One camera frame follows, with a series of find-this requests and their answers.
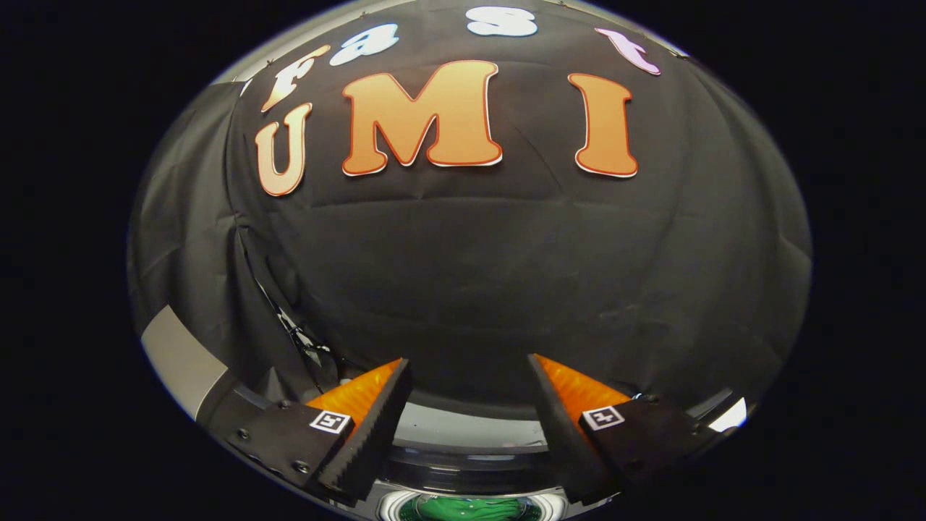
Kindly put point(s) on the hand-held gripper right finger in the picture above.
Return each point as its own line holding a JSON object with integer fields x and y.
{"x": 561, "y": 434}

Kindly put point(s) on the black backdrop cloth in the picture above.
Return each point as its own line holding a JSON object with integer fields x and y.
{"x": 470, "y": 289}

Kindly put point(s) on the green polo shirt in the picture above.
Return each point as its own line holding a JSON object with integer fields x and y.
{"x": 470, "y": 509}

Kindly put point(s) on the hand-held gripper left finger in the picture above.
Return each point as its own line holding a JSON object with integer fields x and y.
{"x": 376, "y": 434}

